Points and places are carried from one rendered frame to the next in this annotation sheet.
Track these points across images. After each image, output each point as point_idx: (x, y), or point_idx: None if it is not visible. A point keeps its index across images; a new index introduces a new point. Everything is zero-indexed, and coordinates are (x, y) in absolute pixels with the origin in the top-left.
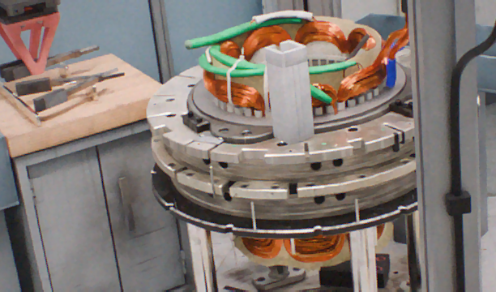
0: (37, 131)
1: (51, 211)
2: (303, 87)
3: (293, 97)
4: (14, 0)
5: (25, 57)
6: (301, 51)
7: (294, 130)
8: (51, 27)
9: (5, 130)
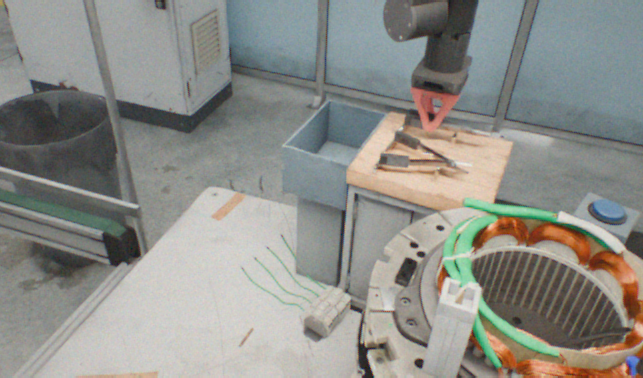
0: (369, 176)
1: (365, 228)
2: (456, 342)
3: (440, 342)
4: (424, 71)
5: (421, 115)
6: (468, 314)
7: (431, 365)
8: (446, 104)
9: (356, 161)
